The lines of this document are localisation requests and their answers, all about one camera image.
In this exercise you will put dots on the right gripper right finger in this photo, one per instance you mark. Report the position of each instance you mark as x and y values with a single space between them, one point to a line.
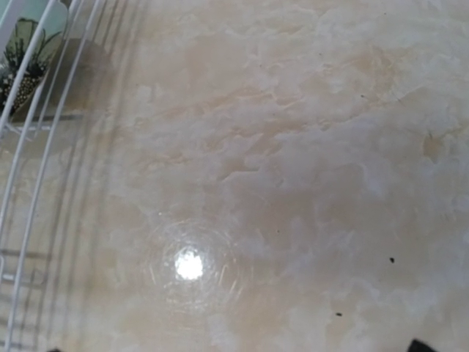
420 346

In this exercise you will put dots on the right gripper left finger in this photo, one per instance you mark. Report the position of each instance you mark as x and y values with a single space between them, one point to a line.
55 349

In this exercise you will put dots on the light blue floral bowl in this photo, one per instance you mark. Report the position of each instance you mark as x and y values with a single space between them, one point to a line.
45 49

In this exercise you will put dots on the white wire dish rack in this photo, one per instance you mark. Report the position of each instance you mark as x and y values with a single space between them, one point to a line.
68 216

